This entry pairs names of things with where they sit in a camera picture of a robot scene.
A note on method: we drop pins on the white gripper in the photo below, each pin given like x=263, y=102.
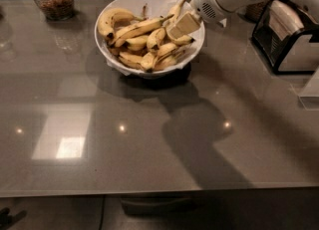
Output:
x=206, y=2

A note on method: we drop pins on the small banana centre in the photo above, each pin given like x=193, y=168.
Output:
x=155, y=38

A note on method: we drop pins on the white bowl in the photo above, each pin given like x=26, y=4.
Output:
x=150, y=1

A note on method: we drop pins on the long banana across top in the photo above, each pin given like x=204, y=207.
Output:
x=137, y=29

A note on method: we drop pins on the large curved banana left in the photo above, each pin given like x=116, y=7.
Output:
x=108, y=19

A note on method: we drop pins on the white sign stand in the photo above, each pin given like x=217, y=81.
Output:
x=222, y=23

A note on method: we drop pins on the glass jar with granola right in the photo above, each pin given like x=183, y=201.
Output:
x=254, y=11

